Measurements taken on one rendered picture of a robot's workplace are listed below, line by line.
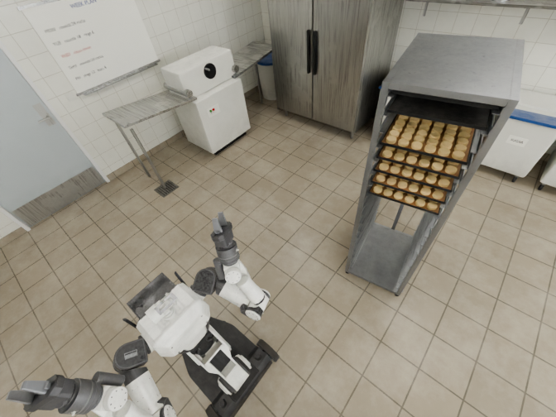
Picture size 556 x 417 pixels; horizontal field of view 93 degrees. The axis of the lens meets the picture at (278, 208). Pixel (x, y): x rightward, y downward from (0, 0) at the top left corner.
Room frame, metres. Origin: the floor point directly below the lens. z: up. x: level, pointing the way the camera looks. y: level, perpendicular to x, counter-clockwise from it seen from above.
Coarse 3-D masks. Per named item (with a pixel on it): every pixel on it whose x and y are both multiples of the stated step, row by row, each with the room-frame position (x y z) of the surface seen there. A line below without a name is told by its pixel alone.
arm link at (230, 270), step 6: (216, 258) 0.61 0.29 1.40; (234, 258) 0.58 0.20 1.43; (216, 264) 0.58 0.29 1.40; (222, 264) 0.59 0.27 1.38; (228, 264) 0.56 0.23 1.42; (234, 264) 0.57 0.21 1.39; (216, 270) 0.57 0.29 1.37; (222, 270) 0.57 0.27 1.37; (228, 270) 0.55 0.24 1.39; (234, 270) 0.54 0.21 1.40; (240, 270) 0.56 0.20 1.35; (222, 276) 0.55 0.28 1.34; (228, 276) 0.53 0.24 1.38; (234, 276) 0.53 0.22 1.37; (240, 276) 0.53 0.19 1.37; (228, 282) 0.51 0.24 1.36; (234, 282) 0.52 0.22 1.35
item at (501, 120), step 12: (504, 108) 0.83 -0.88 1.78; (504, 120) 0.81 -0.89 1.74; (492, 132) 0.82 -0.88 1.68; (492, 144) 0.81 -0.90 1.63; (480, 156) 0.82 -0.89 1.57; (468, 180) 0.81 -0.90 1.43; (456, 192) 0.82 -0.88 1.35; (444, 216) 0.82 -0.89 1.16; (432, 240) 0.81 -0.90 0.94; (420, 252) 0.83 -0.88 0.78; (408, 276) 0.82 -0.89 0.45
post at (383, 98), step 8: (384, 80) 1.10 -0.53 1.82; (384, 88) 1.09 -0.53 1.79; (384, 96) 1.09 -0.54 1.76; (384, 104) 1.09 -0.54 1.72; (376, 112) 1.10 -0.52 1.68; (376, 120) 1.10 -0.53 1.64; (376, 128) 1.09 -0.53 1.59; (376, 136) 1.09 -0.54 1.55; (368, 152) 1.10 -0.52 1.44; (368, 160) 1.10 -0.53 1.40; (368, 168) 1.09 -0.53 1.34; (368, 176) 1.09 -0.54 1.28; (360, 200) 1.10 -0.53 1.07; (360, 208) 1.09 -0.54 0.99; (360, 216) 1.09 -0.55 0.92; (352, 232) 1.10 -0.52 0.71; (352, 240) 1.09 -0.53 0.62; (352, 248) 1.09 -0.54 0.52
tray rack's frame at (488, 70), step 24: (408, 48) 1.41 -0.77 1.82; (432, 48) 1.37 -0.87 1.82; (456, 48) 1.33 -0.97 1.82; (480, 48) 1.29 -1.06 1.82; (504, 48) 1.25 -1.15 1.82; (408, 72) 1.15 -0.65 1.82; (432, 72) 1.12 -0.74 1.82; (456, 72) 1.09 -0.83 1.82; (480, 72) 1.06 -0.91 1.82; (504, 72) 1.03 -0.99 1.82; (456, 96) 0.93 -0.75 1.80; (480, 96) 0.88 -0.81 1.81; (504, 96) 0.85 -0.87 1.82; (384, 240) 1.34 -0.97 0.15; (408, 240) 1.31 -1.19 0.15; (360, 264) 1.13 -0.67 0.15; (384, 264) 1.10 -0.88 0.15; (384, 288) 0.89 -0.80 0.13
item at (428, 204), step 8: (376, 184) 1.15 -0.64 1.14; (376, 192) 1.08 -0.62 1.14; (384, 192) 1.07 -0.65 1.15; (392, 192) 1.06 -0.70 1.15; (400, 192) 1.05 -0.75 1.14; (400, 200) 1.00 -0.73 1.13; (408, 200) 0.98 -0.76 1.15; (416, 200) 0.97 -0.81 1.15; (424, 200) 0.97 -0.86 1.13; (424, 208) 0.91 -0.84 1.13; (432, 208) 0.89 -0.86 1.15
